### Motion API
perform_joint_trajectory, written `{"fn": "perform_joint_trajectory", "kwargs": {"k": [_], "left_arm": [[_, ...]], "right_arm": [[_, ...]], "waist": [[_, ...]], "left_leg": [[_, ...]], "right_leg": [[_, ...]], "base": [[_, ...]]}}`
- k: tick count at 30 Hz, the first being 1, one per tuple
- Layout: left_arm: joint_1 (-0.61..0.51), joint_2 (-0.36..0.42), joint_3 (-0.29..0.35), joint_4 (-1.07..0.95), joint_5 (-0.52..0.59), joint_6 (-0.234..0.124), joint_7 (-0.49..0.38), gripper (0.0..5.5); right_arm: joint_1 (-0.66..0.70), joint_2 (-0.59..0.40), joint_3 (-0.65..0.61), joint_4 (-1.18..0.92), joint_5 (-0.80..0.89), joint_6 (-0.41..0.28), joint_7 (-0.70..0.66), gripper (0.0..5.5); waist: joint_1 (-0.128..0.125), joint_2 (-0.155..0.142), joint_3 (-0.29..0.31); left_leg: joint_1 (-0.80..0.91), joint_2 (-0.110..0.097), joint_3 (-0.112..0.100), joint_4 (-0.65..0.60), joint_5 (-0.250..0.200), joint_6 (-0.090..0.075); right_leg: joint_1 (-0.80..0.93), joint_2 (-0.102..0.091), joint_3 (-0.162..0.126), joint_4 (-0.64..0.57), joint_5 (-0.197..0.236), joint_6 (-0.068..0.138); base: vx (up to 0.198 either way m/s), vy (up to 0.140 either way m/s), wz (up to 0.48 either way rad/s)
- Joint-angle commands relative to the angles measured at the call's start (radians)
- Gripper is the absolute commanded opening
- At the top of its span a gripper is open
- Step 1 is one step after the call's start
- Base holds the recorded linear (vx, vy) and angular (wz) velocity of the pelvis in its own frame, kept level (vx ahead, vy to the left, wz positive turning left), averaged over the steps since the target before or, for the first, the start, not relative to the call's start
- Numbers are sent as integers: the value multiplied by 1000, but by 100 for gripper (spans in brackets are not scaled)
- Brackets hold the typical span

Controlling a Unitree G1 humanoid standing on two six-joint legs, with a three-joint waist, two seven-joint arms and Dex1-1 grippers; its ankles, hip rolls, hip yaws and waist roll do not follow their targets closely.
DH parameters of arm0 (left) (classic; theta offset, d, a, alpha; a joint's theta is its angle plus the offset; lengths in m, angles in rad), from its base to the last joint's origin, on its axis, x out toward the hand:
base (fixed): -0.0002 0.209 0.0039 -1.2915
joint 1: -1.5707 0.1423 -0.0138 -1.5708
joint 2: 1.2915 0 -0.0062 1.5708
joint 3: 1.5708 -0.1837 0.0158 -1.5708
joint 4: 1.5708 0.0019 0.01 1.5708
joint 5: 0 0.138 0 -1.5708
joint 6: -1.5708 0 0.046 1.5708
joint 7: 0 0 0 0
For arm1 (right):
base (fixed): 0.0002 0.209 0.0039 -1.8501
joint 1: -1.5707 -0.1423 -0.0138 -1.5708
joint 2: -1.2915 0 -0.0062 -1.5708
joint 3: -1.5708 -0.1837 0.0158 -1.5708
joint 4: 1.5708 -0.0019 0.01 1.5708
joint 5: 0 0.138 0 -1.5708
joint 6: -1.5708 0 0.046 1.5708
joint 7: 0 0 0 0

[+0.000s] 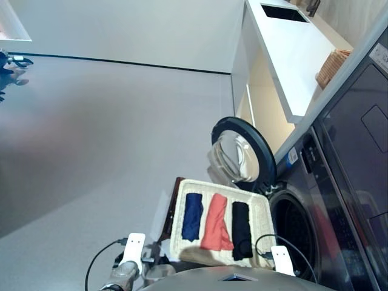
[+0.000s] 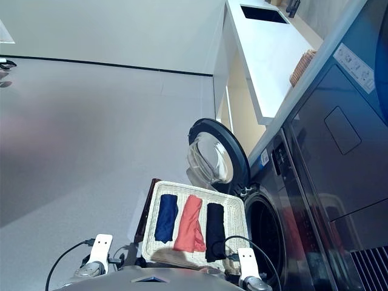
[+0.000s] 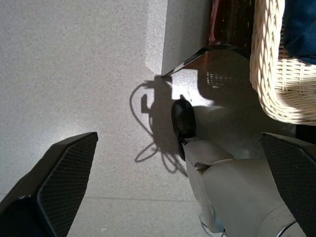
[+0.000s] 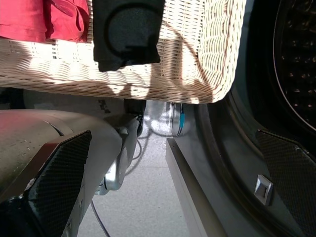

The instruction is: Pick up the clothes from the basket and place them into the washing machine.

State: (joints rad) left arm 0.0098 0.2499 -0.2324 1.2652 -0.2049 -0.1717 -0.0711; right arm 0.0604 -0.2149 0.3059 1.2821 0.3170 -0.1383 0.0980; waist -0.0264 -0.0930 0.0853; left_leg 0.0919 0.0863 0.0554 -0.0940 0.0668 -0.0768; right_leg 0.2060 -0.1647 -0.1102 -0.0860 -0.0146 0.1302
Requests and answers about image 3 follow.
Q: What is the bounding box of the dark blue cloth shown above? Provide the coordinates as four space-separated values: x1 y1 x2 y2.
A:
282 0 316 65

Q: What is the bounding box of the pale woven basket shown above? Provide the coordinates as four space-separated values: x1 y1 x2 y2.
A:
249 0 316 125

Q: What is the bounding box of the silver robot leg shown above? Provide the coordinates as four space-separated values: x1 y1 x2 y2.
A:
184 138 308 237

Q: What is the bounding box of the black robot foot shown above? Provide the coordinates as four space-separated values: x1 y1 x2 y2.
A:
171 98 198 162

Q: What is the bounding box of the dark brown glossy stand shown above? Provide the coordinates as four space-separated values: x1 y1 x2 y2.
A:
161 0 262 112

